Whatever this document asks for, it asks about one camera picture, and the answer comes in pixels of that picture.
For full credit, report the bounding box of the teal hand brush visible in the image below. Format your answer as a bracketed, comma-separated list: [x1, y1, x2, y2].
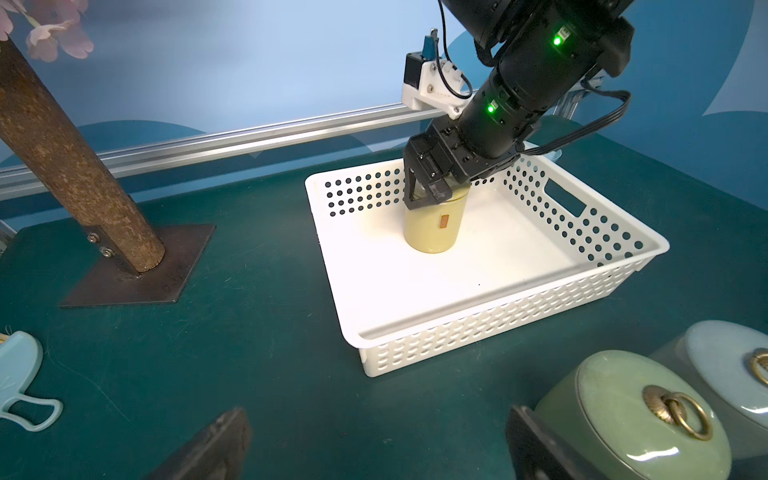
[1, 331, 64, 433]

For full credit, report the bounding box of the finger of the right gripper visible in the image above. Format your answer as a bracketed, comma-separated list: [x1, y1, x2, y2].
[404, 166, 453, 210]

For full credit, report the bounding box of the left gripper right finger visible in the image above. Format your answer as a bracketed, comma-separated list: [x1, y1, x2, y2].
[505, 406, 606, 480]

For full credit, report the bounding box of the yellow tea canister back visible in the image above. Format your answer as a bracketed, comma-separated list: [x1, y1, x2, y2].
[403, 181, 471, 254]

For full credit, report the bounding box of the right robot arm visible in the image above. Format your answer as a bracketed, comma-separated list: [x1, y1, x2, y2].
[402, 1, 635, 210]

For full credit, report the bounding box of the dark metal tree base plate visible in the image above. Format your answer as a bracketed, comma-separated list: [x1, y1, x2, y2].
[59, 224, 215, 308]

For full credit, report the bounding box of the green tea canister back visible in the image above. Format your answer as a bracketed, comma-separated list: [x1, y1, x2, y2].
[534, 350, 733, 479]

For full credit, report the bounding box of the pink cherry blossom tree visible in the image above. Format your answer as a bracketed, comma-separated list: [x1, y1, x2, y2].
[1, 1, 166, 273]

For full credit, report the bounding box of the teal dustpan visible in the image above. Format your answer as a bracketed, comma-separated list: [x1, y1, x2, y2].
[524, 141, 563, 162]

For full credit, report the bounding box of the back aluminium frame bar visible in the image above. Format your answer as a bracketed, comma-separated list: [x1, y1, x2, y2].
[0, 71, 601, 203]

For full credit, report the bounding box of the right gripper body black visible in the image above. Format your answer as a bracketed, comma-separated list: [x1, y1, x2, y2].
[403, 98, 543, 183]

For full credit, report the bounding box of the white perforated plastic basket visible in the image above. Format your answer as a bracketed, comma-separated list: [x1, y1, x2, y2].
[305, 156, 669, 377]

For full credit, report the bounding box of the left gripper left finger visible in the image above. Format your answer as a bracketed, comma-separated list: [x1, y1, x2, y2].
[144, 407, 252, 479]

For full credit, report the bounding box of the grey-blue tea canister back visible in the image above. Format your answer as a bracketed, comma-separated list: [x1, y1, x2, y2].
[651, 320, 767, 460]

